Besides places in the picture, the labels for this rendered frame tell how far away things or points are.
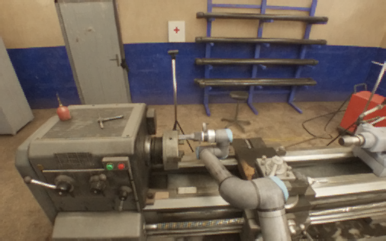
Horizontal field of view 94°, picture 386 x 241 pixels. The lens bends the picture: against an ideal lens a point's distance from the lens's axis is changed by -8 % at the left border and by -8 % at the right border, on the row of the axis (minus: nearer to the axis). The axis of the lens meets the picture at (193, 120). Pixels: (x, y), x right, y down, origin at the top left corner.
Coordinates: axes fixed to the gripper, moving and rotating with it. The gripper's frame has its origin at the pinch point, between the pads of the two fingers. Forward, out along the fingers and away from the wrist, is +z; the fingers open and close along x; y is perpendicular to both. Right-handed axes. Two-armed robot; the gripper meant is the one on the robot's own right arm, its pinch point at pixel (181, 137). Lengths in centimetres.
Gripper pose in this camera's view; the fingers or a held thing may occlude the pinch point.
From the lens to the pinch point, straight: 129.8
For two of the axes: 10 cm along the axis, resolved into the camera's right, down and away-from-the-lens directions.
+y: 0.4, 9.8, -1.9
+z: -10.0, 0.3, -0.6
